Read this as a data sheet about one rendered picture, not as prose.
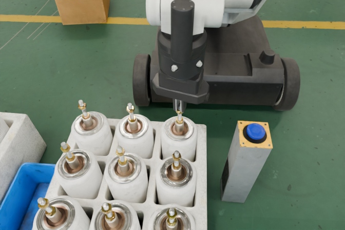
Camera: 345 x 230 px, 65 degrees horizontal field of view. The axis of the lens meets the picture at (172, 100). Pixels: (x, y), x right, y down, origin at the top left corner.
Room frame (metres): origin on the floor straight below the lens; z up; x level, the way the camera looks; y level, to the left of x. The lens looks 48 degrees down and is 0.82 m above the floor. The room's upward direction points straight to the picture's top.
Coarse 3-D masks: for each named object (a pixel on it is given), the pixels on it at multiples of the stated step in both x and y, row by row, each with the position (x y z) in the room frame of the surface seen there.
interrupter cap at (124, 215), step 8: (112, 208) 0.20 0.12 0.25; (120, 208) 0.20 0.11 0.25; (128, 208) 0.20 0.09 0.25; (96, 216) 0.19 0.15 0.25; (104, 216) 0.19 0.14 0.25; (120, 216) 0.19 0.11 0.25; (128, 216) 0.19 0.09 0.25; (96, 224) 0.17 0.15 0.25; (104, 224) 0.17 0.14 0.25; (120, 224) 0.17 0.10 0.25; (128, 224) 0.17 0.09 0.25
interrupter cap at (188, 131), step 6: (168, 120) 0.43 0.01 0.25; (174, 120) 0.43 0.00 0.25; (186, 120) 0.43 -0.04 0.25; (168, 126) 0.41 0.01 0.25; (174, 126) 0.41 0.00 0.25; (186, 126) 0.41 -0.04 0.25; (192, 126) 0.41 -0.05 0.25; (168, 132) 0.39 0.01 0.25; (174, 132) 0.39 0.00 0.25; (180, 132) 0.39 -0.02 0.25; (186, 132) 0.39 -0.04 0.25; (192, 132) 0.39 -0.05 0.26; (174, 138) 0.37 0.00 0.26; (180, 138) 0.38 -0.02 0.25; (186, 138) 0.37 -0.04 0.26
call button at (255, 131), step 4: (252, 124) 0.36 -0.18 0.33; (256, 124) 0.36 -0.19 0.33; (248, 128) 0.35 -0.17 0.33; (252, 128) 0.35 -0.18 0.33; (256, 128) 0.35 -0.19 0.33; (260, 128) 0.35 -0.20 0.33; (248, 132) 0.34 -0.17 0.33; (252, 132) 0.34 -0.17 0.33; (256, 132) 0.34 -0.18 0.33; (260, 132) 0.34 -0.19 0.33; (264, 132) 0.34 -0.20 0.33; (252, 136) 0.33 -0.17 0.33; (256, 136) 0.33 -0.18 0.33; (260, 136) 0.33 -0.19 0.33
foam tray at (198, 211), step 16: (112, 128) 0.47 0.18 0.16; (160, 128) 0.46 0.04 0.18; (112, 144) 0.40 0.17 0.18; (160, 144) 0.41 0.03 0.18; (144, 160) 0.36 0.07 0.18; (160, 160) 0.36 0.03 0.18; (48, 192) 0.27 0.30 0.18; (64, 192) 0.28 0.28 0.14; (96, 208) 0.23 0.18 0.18; (144, 208) 0.23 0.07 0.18; (192, 208) 0.23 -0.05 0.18; (144, 224) 0.19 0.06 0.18
